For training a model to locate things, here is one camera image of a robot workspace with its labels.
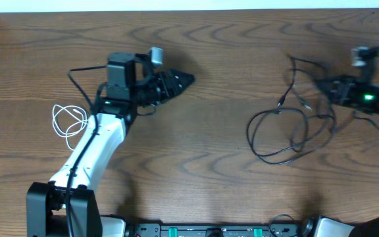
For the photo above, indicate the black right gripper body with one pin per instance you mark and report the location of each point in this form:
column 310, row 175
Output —
column 354, row 93

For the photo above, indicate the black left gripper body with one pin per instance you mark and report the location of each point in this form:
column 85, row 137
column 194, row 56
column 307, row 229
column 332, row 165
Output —
column 162, row 87

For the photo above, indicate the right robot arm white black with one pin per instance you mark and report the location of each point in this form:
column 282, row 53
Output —
column 325, row 226

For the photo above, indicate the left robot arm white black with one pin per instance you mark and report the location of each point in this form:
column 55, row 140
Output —
column 66, row 205

